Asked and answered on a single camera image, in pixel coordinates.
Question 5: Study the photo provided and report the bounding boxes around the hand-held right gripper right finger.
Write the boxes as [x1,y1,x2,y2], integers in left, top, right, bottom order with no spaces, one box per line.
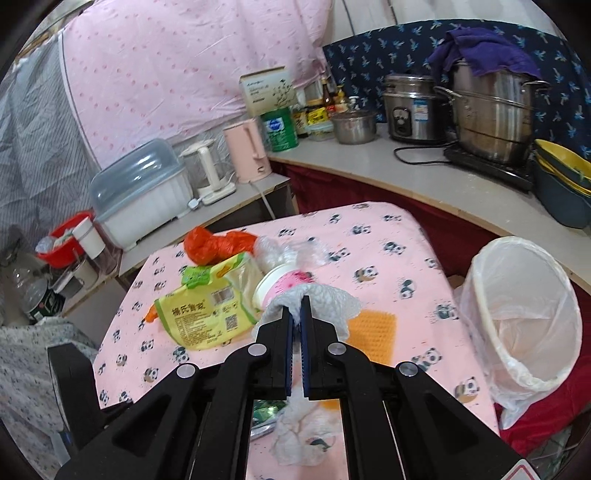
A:
[299,295,543,480]

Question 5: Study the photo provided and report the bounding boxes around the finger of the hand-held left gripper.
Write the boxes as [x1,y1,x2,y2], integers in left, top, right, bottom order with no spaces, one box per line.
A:
[47,342,101,416]

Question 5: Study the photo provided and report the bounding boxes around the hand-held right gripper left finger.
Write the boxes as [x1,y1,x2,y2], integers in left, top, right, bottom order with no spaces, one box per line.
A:
[54,305,296,480]

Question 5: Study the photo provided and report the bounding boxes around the orange plastic bag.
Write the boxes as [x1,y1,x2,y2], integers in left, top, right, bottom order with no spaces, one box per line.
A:
[185,226,258,266]

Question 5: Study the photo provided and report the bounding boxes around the pink paper cup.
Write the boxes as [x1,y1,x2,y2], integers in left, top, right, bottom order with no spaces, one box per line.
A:
[254,265,319,315]

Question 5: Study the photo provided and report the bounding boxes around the white floral cloth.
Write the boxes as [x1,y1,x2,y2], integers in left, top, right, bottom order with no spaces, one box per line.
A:
[0,320,100,476]

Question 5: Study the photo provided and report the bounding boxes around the orange mesh pad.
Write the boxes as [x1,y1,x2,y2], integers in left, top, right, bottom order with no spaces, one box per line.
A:
[346,308,397,365]

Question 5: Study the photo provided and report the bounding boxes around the crumpled clear plastic bag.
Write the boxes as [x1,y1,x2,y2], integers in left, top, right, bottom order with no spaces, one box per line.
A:
[253,235,331,278]

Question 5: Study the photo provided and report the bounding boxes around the green foil packet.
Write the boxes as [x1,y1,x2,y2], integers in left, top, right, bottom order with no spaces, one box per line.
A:
[252,399,287,437]

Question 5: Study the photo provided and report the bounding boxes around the yellow-green snack packet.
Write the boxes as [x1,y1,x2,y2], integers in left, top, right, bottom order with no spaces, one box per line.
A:
[154,251,264,352]

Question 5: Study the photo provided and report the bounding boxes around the crumpled white tissue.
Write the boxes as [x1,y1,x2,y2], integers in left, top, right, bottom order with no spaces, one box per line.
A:
[270,401,345,467]

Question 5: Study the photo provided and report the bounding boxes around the clear glass jar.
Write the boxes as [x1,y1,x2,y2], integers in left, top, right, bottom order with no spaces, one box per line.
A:
[9,265,65,324]

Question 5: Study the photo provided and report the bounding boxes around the red plastic basin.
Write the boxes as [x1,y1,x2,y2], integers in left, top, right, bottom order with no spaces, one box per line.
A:
[37,211,95,269]

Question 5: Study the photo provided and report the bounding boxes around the pink panda printed cloth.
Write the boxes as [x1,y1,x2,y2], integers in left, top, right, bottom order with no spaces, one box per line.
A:
[92,202,502,480]

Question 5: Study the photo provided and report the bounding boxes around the wooden side cabinet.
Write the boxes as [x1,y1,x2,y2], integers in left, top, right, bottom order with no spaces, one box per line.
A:
[62,173,301,315]

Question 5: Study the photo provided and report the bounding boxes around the white lidded cup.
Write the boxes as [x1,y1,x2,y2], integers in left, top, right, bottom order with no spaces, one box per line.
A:
[71,217,118,278]

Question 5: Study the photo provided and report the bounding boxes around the red table skirt cloth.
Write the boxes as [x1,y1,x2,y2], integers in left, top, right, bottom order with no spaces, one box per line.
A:
[281,162,591,457]

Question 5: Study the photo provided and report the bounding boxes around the white dish box clear lid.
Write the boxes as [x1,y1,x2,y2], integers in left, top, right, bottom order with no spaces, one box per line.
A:
[90,137,195,252]

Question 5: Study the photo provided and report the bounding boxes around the white blender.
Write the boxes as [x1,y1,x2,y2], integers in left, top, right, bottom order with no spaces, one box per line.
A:
[179,138,237,206]

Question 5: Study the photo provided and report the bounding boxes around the pink electric kettle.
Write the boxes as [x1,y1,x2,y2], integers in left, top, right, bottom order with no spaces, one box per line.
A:
[223,117,273,184]

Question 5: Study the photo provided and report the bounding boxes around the green tin can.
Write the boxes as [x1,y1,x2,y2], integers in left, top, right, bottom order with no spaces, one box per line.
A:
[261,107,300,153]

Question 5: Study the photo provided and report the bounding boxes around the small steel pot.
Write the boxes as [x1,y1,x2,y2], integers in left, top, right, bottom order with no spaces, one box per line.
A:
[330,108,379,145]

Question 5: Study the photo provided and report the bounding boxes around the yellow label jar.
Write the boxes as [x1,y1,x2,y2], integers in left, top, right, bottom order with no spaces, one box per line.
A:
[305,104,334,134]

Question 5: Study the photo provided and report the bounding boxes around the grey striped cloth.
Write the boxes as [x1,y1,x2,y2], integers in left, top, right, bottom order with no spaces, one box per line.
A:
[0,41,100,259]

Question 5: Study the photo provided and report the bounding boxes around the dark sauce bottle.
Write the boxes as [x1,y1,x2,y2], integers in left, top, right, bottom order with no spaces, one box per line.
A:
[321,76,338,114]

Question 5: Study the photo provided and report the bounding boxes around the beige cardboard box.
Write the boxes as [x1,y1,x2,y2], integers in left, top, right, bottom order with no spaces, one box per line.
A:
[239,66,301,117]

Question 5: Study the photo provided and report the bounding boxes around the steel rice cooker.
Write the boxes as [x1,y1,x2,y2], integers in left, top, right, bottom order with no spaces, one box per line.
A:
[382,74,455,144]

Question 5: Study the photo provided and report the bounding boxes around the black induction cooker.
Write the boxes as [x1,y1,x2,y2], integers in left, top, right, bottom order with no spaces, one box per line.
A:
[443,145,536,192]

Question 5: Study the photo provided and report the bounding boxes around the stacked blue and yellow bowls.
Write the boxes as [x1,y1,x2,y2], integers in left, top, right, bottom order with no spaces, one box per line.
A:
[533,159,591,229]

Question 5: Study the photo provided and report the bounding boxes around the large steel steamer pot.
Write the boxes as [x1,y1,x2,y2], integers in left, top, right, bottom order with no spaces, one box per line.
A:
[434,60,552,167]

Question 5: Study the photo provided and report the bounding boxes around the navy floral cloth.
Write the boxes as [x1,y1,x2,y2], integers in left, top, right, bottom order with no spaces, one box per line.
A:
[322,21,591,160]

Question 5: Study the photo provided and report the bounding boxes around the pink dotted quilt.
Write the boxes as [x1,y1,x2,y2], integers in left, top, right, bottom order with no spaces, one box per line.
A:
[60,0,342,162]

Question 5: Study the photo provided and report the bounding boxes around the yellow-lined navy bowl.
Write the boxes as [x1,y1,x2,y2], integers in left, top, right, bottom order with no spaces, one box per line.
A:
[536,157,591,197]
[534,138,591,181]

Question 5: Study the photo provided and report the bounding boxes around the purple towel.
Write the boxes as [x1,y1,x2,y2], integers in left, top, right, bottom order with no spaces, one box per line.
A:
[427,27,543,79]

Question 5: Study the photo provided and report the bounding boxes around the white kettle cable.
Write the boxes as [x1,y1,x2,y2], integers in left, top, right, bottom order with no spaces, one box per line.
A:
[249,180,278,220]

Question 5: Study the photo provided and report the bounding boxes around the black power cable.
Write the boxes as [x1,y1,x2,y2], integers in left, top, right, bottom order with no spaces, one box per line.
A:
[394,145,451,165]

